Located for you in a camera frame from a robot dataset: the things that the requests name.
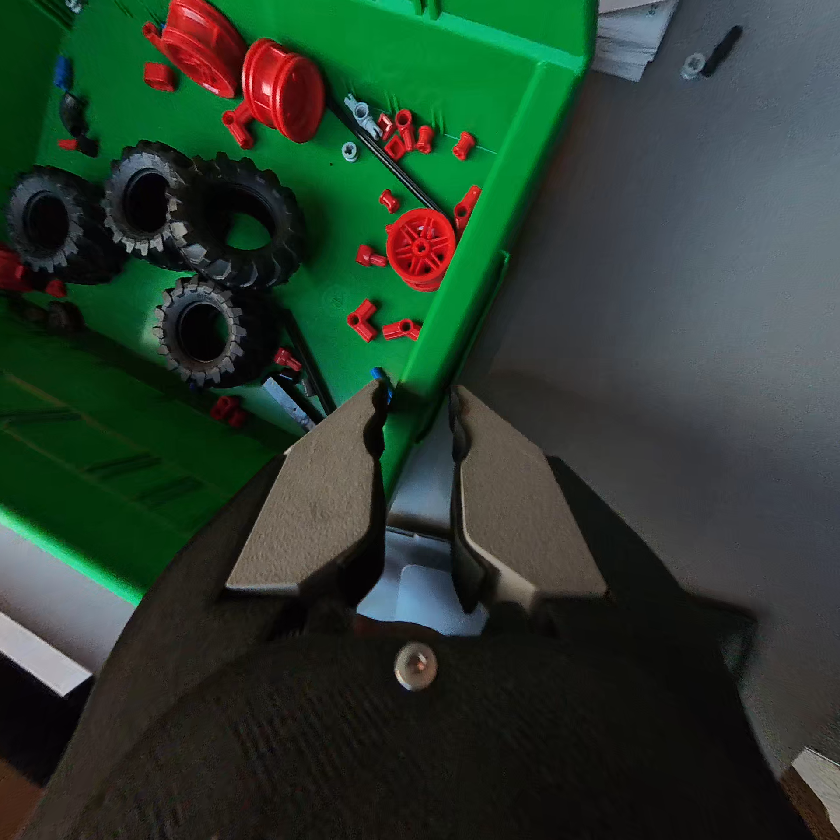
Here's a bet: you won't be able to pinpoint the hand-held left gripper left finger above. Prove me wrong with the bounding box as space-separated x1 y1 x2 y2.
225 379 389 608

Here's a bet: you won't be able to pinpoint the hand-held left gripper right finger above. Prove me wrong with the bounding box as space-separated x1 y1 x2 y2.
448 382 609 614

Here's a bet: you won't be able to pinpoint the green plastic parts bin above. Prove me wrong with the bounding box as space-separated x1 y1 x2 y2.
0 0 599 608

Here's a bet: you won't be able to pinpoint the grey flat beam piece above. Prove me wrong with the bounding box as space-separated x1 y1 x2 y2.
261 375 326 434

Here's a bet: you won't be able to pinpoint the long black axle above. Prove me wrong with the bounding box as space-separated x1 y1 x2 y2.
283 311 337 416
326 101 454 214

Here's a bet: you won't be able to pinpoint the scattered small red connectors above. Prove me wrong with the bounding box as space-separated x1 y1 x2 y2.
0 62 483 429

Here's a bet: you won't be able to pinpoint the black rubber toy tire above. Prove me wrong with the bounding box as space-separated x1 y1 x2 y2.
5 165 124 286
167 154 306 293
101 140 198 271
152 274 277 389

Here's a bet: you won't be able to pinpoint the red toy wheel rim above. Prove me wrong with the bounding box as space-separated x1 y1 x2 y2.
240 38 326 145
385 208 458 293
143 0 249 99

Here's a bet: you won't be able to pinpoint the light grey connector piece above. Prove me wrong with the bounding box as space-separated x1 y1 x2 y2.
344 94 384 140

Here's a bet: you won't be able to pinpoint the open instruction booklet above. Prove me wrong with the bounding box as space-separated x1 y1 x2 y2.
594 0 680 83

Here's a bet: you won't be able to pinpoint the black pin with grey bush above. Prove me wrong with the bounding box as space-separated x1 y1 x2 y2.
680 25 744 81

